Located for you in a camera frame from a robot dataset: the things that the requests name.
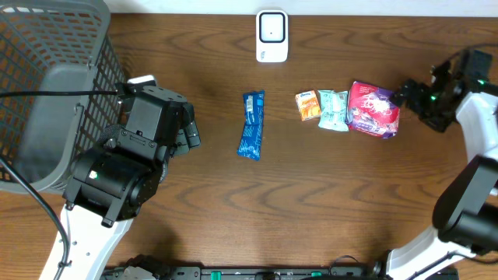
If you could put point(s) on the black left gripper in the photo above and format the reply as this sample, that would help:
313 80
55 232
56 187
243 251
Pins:
187 127

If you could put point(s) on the grey plastic mesh basket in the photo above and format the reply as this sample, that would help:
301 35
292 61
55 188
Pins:
58 75

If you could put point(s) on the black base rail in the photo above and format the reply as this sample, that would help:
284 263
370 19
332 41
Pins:
147 267

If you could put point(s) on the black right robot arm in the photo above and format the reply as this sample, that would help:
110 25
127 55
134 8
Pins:
464 225

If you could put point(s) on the small orange snack box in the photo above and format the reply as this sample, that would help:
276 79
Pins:
308 105

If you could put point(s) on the blue Oreo cookie pack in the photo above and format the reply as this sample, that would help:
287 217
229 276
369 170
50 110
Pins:
251 138

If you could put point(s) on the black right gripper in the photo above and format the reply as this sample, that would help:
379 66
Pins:
419 90

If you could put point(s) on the red purple snack packet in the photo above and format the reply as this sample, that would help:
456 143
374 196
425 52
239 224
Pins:
370 110

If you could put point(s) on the teal green snack packet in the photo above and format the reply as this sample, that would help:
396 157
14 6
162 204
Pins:
333 110

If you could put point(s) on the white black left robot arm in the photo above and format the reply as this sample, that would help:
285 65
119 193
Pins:
111 181

